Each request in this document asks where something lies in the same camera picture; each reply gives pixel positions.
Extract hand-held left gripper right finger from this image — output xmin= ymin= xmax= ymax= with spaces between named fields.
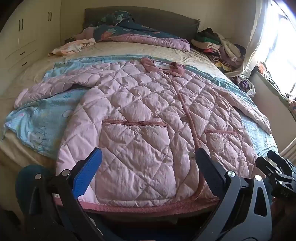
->
xmin=195 ymin=147 xmax=273 ymax=241

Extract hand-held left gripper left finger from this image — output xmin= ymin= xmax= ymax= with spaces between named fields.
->
xmin=29 ymin=147 xmax=103 ymax=241

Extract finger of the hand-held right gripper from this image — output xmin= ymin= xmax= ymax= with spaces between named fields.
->
xmin=255 ymin=156 xmax=281 ymax=179
xmin=267 ymin=150 xmax=296 ymax=172

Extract pink quilted jacket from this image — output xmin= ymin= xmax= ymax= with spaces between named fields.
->
xmin=14 ymin=57 xmax=272 ymax=214

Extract white bag of clothes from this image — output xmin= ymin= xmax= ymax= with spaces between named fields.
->
xmin=231 ymin=75 xmax=256 ymax=96

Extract pile of mixed clothes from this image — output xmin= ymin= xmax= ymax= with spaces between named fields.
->
xmin=191 ymin=27 xmax=247 ymax=72

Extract white radiator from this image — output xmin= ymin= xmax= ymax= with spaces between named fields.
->
xmin=279 ymin=141 xmax=296 ymax=160

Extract colourful cloth heap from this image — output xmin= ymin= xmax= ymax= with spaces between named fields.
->
xmin=256 ymin=61 xmax=296 ymax=114

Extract blue cartoon print sheet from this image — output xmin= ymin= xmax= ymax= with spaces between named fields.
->
xmin=2 ymin=54 xmax=279 ymax=160

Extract person's teal pants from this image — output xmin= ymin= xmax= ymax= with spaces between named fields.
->
xmin=16 ymin=164 xmax=56 ymax=218

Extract window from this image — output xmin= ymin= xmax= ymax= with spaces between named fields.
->
xmin=261 ymin=0 xmax=296 ymax=93

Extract white curtain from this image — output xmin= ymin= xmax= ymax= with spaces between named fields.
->
xmin=240 ymin=0 xmax=278 ymax=79

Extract peach and white cloth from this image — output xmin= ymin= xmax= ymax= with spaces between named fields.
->
xmin=48 ymin=38 xmax=96 ymax=57

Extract bed with beige sheet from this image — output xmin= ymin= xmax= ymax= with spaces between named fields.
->
xmin=0 ymin=40 xmax=280 ymax=223

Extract pink pillow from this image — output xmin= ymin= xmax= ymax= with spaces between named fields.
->
xmin=74 ymin=27 xmax=96 ymax=41

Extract dark floral quilt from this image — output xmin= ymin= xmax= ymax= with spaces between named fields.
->
xmin=74 ymin=11 xmax=191 ymax=52

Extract cream wardrobe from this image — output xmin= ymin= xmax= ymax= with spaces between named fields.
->
xmin=0 ymin=0 xmax=63 ymax=77

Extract grey padded headboard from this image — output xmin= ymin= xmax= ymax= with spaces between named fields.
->
xmin=84 ymin=6 xmax=200 ymax=40

